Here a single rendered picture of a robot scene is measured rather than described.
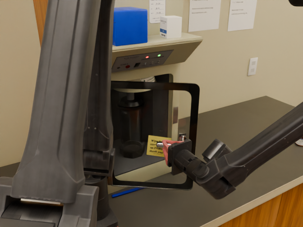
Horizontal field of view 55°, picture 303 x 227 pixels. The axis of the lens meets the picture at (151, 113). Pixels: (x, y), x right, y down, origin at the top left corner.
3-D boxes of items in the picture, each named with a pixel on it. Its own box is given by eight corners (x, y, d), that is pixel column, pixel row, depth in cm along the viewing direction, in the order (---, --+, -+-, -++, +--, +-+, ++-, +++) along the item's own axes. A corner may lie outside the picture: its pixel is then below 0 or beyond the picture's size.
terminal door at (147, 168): (108, 184, 107) (100, 80, 90) (192, 189, 104) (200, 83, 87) (107, 185, 106) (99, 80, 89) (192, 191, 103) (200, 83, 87)
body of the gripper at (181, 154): (188, 137, 85) (204, 148, 80) (186, 166, 90) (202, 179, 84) (169, 143, 82) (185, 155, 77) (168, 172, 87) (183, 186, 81)
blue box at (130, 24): (101, 40, 85) (99, 7, 82) (132, 37, 90) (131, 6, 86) (115, 46, 78) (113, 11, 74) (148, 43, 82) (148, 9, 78)
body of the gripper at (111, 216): (102, 199, 73) (100, 175, 69) (119, 227, 65) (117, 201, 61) (76, 209, 70) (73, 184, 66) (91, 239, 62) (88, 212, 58)
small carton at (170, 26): (159, 35, 92) (159, 15, 90) (173, 34, 94) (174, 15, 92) (166, 38, 88) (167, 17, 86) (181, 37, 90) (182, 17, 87)
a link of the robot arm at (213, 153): (199, 178, 68) (222, 199, 71) (231, 141, 69) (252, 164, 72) (180, 163, 79) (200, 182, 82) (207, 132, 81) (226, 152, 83)
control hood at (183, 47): (94, 74, 89) (92, 41, 85) (181, 60, 104) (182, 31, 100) (109, 84, 80) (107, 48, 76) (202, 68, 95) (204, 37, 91)
